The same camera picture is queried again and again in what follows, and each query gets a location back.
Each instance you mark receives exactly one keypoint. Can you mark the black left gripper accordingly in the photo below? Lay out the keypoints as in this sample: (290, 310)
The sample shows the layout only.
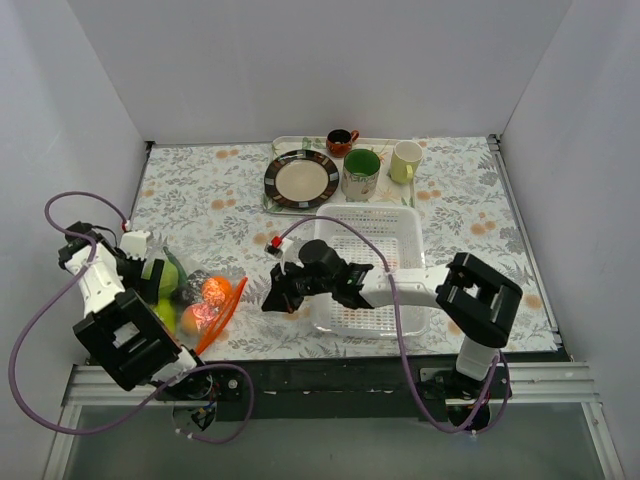
(151, 279)

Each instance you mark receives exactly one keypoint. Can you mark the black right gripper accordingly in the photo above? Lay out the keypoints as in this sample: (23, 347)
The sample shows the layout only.
(289, 282)

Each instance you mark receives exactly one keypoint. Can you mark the green fake pear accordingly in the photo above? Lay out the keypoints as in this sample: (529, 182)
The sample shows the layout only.
(167, 314)

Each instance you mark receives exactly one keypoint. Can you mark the dark purple fake fruit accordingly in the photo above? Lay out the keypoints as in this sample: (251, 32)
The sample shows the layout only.
(190, 291)

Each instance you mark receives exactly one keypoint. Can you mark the clear zip top bag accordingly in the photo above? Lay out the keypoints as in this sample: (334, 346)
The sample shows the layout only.
(220, 316)

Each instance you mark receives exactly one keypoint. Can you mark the white plastic basket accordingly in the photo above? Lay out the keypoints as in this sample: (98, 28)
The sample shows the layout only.
(371, 234)

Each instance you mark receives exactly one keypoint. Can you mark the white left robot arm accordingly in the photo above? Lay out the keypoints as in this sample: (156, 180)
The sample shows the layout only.
(129, 311)

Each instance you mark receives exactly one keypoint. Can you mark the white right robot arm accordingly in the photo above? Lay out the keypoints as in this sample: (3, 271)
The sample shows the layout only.
(480, 300)

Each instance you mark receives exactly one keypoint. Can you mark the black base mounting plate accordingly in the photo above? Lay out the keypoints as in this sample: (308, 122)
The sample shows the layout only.
(433, 384)

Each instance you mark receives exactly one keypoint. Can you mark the floral tablecloth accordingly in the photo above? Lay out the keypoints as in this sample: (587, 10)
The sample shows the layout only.
(207, 203)

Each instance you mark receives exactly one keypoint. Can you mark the dark rimmed beige plate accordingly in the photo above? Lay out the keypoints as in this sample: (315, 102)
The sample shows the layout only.
(301, 179)

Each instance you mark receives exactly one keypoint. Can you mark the floral serving tray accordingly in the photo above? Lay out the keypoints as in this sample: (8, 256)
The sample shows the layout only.
(400, 195)

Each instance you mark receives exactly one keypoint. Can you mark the floral mug green inside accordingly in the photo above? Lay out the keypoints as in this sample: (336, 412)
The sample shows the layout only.
(361, 168)

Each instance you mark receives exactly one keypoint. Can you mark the small brown cup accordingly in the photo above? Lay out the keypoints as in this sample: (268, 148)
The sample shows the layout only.
(339, 142)

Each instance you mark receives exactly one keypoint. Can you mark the pale yellow mug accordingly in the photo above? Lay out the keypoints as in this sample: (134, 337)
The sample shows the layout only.
(407, 156)

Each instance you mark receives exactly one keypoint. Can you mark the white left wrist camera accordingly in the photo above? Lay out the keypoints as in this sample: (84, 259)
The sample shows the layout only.
(134, 244)

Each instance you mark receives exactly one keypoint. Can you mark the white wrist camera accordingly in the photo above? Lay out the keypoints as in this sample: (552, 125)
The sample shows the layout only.
(278, 247)
(134, 244)

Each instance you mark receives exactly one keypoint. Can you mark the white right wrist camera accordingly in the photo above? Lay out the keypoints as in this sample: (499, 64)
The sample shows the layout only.
(278, 247)

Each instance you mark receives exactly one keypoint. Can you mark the aluminium frame rail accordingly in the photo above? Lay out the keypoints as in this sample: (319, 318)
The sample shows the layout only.
(569, 382)

